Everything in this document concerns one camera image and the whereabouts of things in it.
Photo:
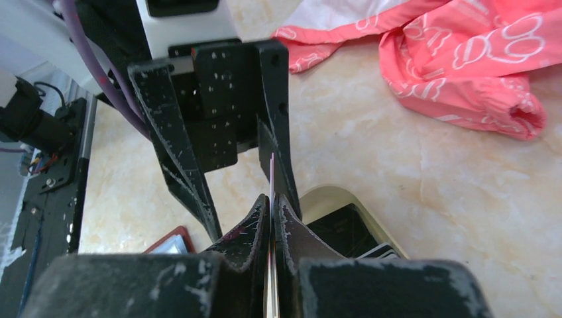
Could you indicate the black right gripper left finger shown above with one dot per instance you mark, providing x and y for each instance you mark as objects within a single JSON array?
[{"x": 225, "y": 280}]

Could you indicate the red card holder wallet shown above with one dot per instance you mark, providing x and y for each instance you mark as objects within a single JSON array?
[{"x": 177, "y": 241}]

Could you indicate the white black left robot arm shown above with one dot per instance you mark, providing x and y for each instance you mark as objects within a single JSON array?
[{"x": 96, "y": 38}]

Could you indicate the pink white crumpled cloth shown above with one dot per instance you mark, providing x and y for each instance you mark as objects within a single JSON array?
[{"x": 461, "y": 62}]

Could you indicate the gold credit card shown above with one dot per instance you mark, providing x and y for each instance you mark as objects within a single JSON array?
[{"x": 272, "y": 271}]

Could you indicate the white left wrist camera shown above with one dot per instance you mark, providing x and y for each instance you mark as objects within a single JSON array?
[{"x": 177, "y": 23}]

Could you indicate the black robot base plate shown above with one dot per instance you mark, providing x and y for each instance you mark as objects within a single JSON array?
[{"x": 50, "y": 216}]

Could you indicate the beige oval card tray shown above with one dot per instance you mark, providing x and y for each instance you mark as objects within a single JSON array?
[{"x": 323, "y": 200}]

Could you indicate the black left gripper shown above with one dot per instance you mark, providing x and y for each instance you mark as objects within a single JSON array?
[{"x": 215, "y": 118}]

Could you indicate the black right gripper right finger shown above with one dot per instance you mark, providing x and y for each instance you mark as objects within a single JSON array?
[{"x": 316, "y": 281}]

